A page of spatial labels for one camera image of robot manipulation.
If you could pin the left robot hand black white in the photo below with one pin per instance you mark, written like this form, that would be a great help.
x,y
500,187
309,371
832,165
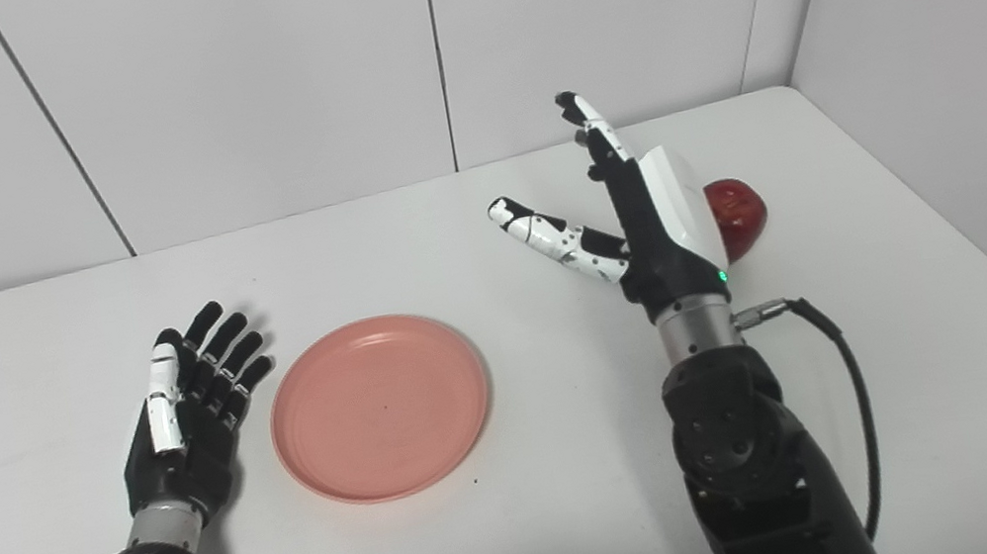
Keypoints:
x,y
186,419

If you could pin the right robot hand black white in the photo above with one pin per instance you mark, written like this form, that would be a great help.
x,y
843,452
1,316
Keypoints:
x,y
643,212

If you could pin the red apple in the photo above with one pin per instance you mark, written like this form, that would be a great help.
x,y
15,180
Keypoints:
x,y
738,211

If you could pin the pink round plate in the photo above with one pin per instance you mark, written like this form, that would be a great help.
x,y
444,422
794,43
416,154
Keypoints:
x,y
380,408

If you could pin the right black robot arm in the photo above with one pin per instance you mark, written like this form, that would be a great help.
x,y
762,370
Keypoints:
x,y
754,454

